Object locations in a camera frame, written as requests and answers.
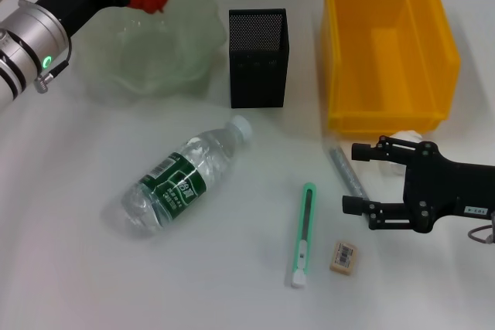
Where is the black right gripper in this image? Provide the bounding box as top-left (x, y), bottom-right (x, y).
top-left (341, 134), bottom-right (495, 234)

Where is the white paper ball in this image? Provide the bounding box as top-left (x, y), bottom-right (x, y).
top-left (377, 129), bottom-right (425, 177)

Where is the green utility knife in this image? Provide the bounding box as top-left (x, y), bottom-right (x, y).
top-left (289, 182), bottom-right (319, 289)

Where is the clear water bottle green label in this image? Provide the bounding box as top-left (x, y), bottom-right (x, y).
top-left (101, 115), bottom-right (253, 240)

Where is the grey metal pen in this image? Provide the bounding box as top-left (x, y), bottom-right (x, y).
top-left (326, 145), bottom-right (370, 200)

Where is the pale green glass fruit plate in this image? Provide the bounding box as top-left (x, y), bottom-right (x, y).
top-left (75, 0), bottom-right (229, 104)

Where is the beige eraser with barcode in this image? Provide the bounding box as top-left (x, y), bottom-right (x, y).
top-left (329, 240), bottom-right (359, 277)

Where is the black mesh pen holder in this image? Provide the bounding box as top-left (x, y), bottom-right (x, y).
top-left (227, 8), bottom-right (291, 110)

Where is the yellow plastic bin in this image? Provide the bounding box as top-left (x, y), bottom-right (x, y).
top-left (322, 0), bottom-right (463, 136)

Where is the right gripper connector cable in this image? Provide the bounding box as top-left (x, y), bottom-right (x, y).
top-left (466, 213), bottom-right (495, 247)

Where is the gripper connector cable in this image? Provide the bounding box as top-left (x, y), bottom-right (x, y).
top-left (34, 36), bottom-right (74, 94)
top-left (466, 213), bottom-right (495, 247)

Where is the left gripper connector cable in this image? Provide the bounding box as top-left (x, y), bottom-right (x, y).
top-left (34, 36), bottom-right (74, 94)

